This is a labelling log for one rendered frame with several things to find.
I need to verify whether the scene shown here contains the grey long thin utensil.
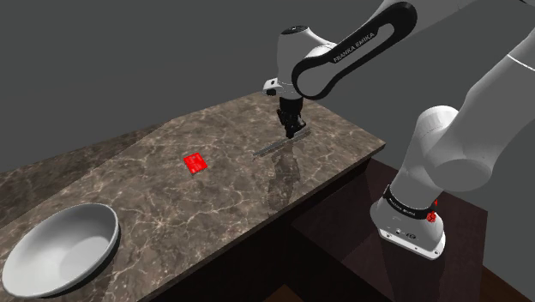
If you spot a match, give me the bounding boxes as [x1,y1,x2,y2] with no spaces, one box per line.
[252,127,313,159]

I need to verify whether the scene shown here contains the red flat square card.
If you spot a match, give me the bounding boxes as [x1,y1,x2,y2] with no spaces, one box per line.
[183,152,208,175]

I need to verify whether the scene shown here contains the dark cabinet with marble top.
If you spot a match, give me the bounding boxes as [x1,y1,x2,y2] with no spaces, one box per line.
[0,91,387,302]

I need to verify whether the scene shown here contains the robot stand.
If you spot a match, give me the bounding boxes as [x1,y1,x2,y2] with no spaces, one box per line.
[291,158,490,302]

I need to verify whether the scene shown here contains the white bowl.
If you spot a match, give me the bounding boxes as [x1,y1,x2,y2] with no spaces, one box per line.
[1,202,122,299]

